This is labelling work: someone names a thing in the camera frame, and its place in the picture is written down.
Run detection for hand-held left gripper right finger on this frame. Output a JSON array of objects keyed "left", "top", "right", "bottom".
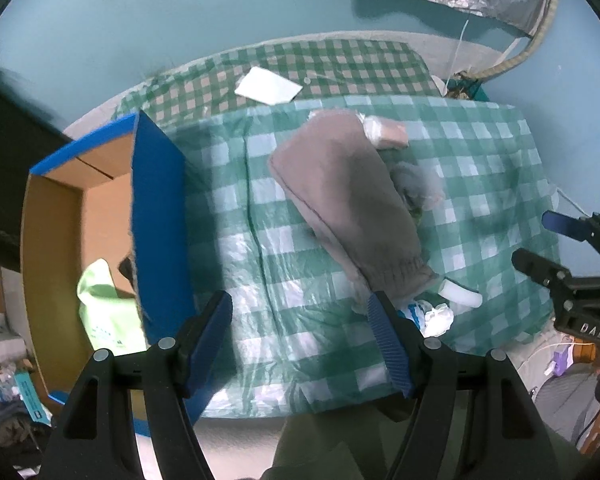
[{"left": 367, "top": 291, "right": 563, "bottom": 480}]

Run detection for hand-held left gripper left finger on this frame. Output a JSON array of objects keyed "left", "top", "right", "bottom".
[{"left": 40, "top": 291, "right": 234, "bottom": 480}]

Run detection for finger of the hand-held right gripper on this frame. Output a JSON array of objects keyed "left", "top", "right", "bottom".
[
  {"left": 511, "top": 248, "right": 576, "bottom": 306},
  {"left": 541, "top": 211, "right": 600, "bottom": 263}
]

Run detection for white blue-striped sock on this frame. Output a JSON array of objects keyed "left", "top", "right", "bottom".
[{"left": 397, "top": 297, "right": 455, "bottom": 338}]

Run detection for white tube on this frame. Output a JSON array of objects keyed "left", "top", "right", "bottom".
[{"left": 439, "top": 277, "right": 483, "bottom": 307}]

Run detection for grey-brown sweatpants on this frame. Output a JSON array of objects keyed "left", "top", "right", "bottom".
[{"left": 268, "top": 110, "right": 438, "bottom": 298}]

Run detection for grey sock bundle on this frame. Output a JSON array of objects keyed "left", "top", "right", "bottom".
[{"left": 390, "top": 162, "right": 446, "bottom": 213}]

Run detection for blue-edged cardboard box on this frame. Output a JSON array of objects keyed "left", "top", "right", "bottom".
[{"left": 21, "top": 110, "right": 197, "bottom": 433}]

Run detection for white and pink soft cloth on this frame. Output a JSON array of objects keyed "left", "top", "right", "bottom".
[{"left": 357, "top": 112, "right": 411, "bottom": 150}]

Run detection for wooden slat crate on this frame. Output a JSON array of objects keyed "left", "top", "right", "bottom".
[{"left": 569, "top": 341, "right": 600, "bottom": 362}]

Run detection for grey cloth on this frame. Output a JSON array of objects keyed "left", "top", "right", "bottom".
[{"left": 534, "top": 361, "right": 600, "bottom": 457}]

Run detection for light green checkered plastic sheet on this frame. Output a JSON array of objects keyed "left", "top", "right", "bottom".
[{"left": 172, "top": 95, "right": 561, "bottom": 418}]

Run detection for light green cloth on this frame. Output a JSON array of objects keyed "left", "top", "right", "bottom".
[{"left": 76, "top": 258, "right": 148, "bottom": 356}]

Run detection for person's olive trousers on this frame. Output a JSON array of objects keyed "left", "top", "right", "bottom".
[{"left": 260, "top": 400, "right": 581, "bottom": 480}]

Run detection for teal carton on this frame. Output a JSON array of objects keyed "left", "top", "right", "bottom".
[{"left": 14, "top": 371, "right": 54, "bottom": 427}]

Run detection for dark clothes pile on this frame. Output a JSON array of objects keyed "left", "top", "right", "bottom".
[{"left": 0, "top": 399, "right": 42, "bottom": 450}]

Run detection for white paper sheet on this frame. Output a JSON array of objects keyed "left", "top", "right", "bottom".
[{"left": 234, "top": 66, "right": 304, "bottom": 107}]

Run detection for dark green checkered blanket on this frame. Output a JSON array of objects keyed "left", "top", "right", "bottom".
[{"left": 117, "top": 39, "right": 441, "bottom": 126}]

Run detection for beige rope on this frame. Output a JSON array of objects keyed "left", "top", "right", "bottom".
[{"left": 450, "top": 0, "right": 566, "bottom": 82}]

